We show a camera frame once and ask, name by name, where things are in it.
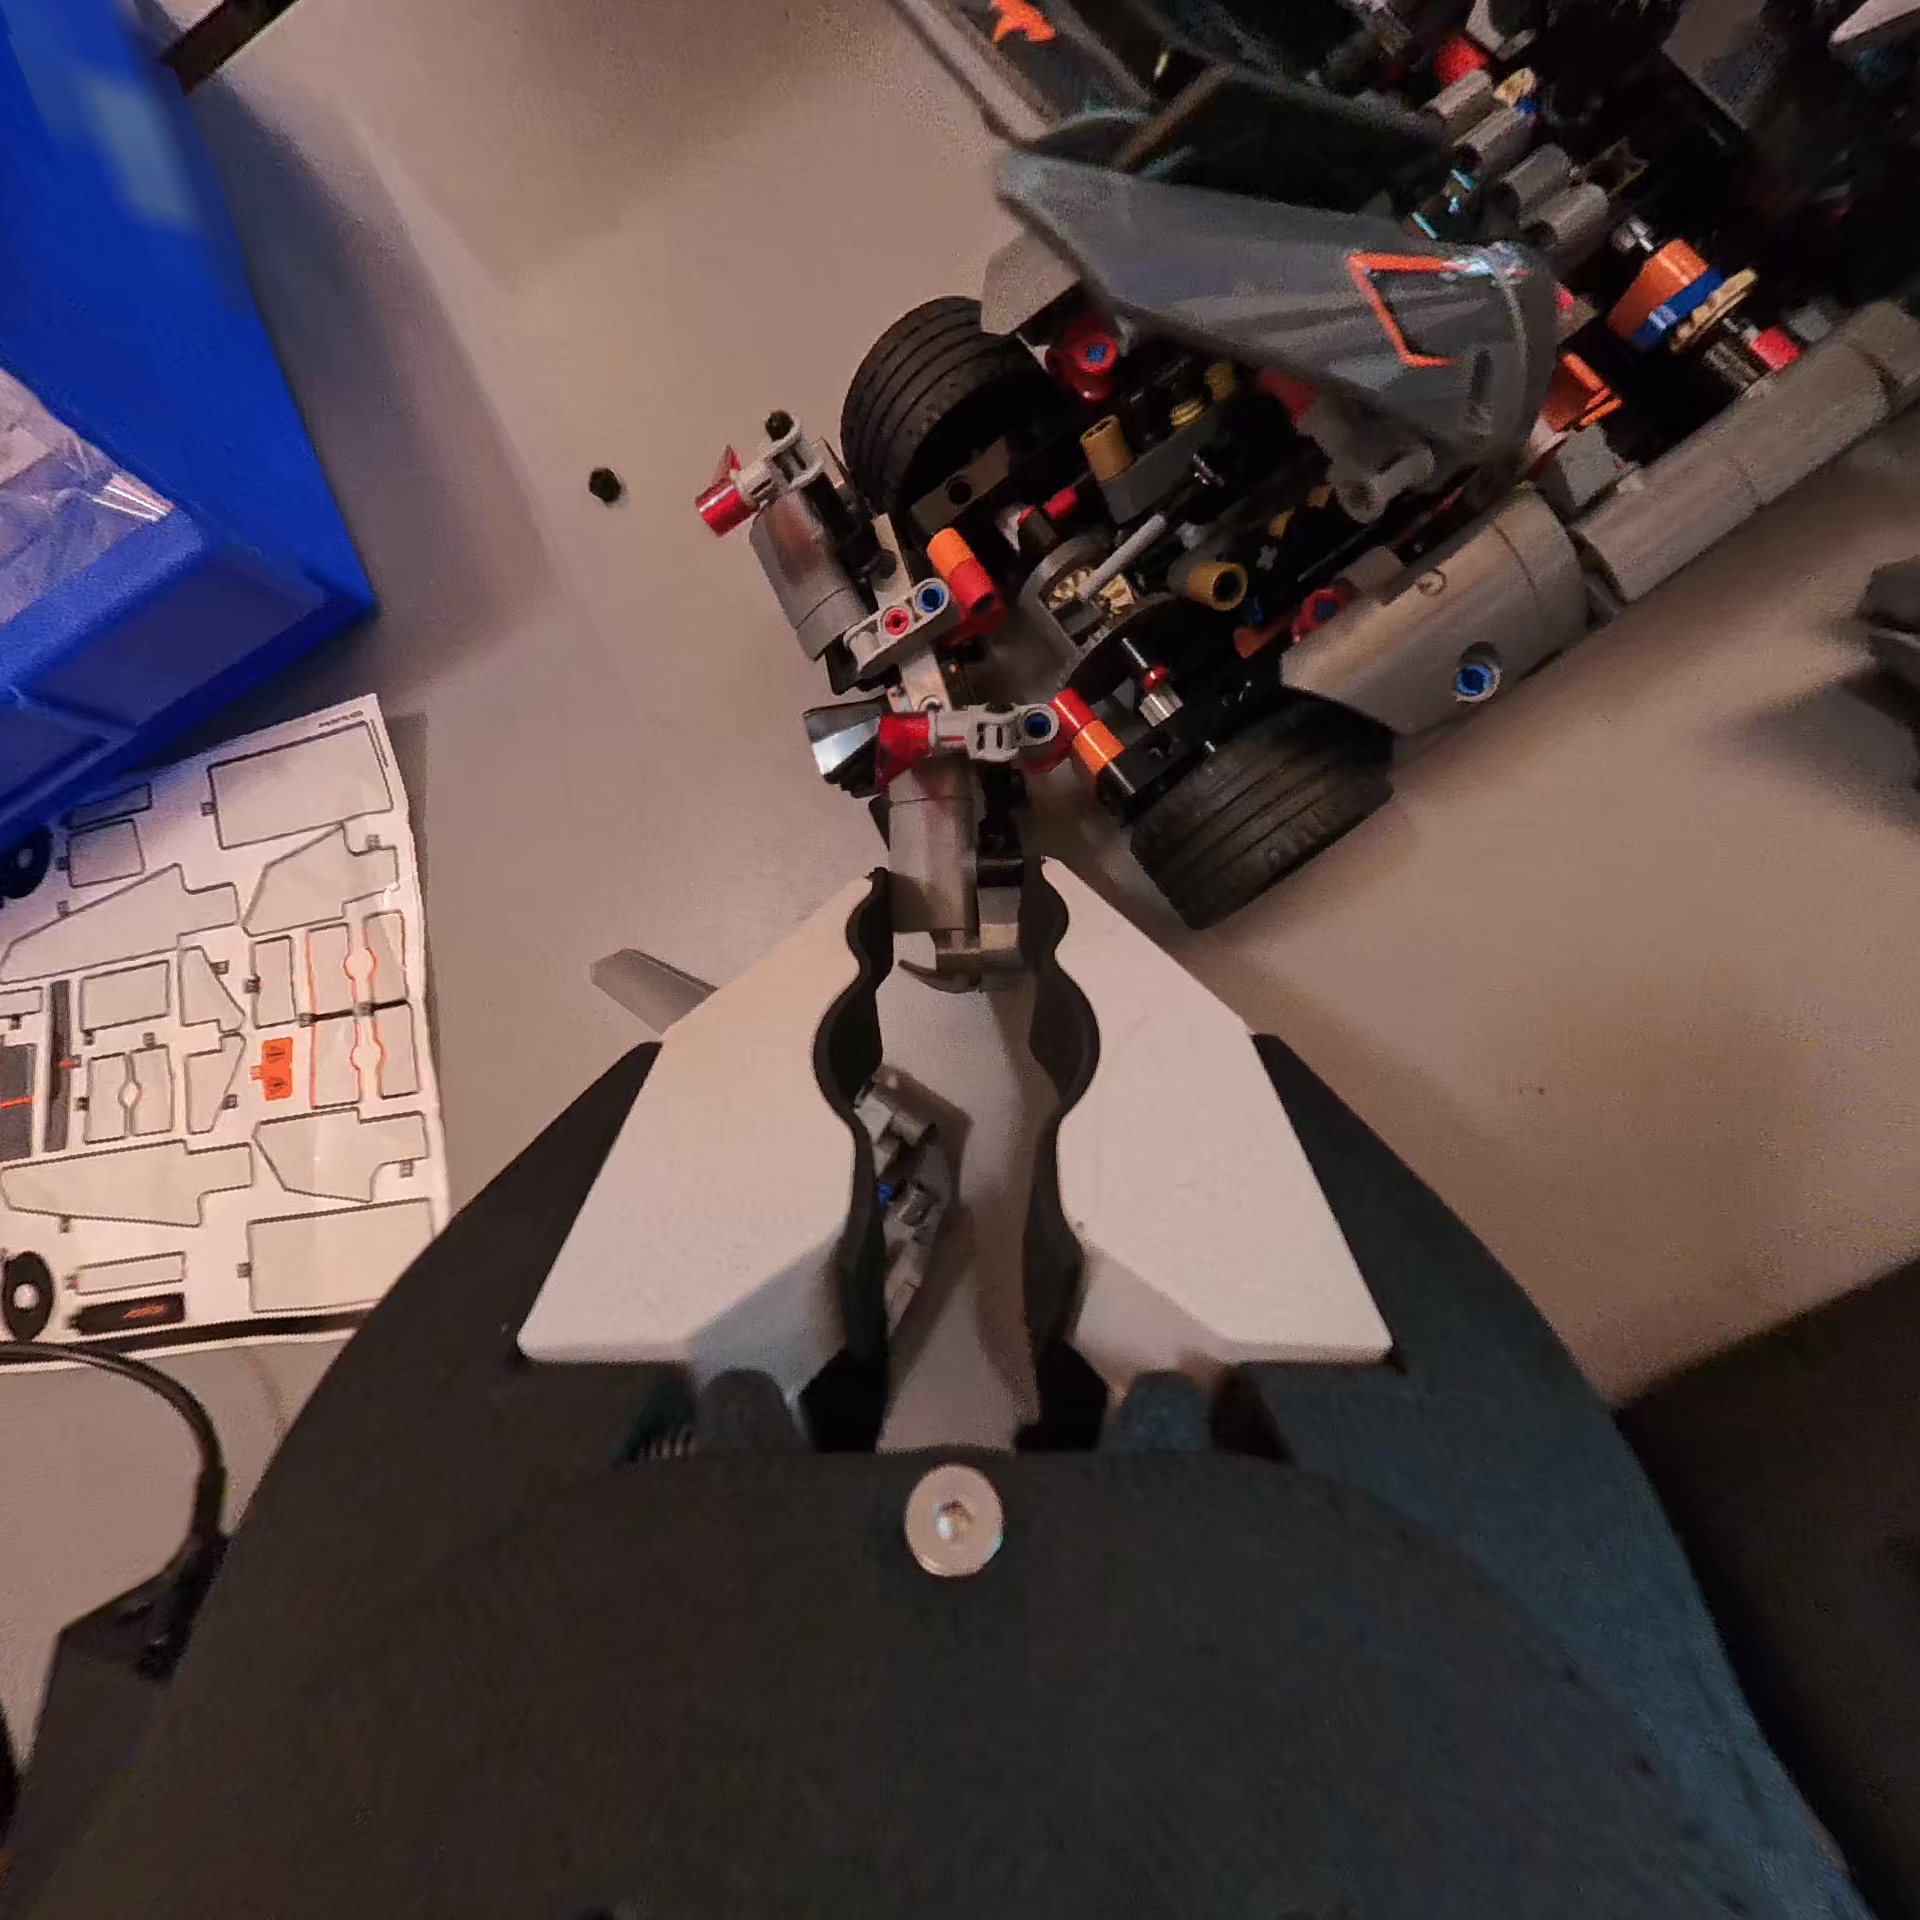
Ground blue bin with white label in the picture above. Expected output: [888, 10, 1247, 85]
[0, 0, 377, 843]

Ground black perforated pad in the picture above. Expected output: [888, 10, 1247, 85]
[1608, 1259, 1920, 1920]

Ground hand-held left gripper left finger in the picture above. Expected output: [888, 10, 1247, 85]
[516, 869, 899, 1448]

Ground crumpled clear parts bags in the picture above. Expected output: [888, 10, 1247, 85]
[0, 367, 207, 630]

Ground black studded lego roof piece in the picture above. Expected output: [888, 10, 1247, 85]
[1854, 553, 1920, 696]

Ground lego car model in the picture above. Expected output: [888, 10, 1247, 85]
[691, 0, 1920, 999]

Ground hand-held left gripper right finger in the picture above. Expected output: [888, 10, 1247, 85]
[1021, 856, 1395, 1448]

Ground black cable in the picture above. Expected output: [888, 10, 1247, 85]
[0, 1341, 228, 1681]

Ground white sticker sheet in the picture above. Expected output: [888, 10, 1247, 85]
[0, 693, 452, 1363]

